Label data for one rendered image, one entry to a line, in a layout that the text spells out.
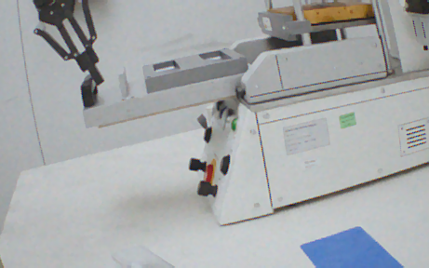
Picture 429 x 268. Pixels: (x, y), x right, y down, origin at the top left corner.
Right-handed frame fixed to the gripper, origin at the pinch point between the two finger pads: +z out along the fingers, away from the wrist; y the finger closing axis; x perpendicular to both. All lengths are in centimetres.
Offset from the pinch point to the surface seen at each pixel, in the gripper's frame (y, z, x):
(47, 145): 47, 23, -141
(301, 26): -33.0, 11.5, 14.0
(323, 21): -37.8, 13.3, 10.5
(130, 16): -10, -1, -144
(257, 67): -22.8, 13.2, 16.2
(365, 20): -45.6, 16.8, 10.4
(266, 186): -14.4, 29.5, 17.2
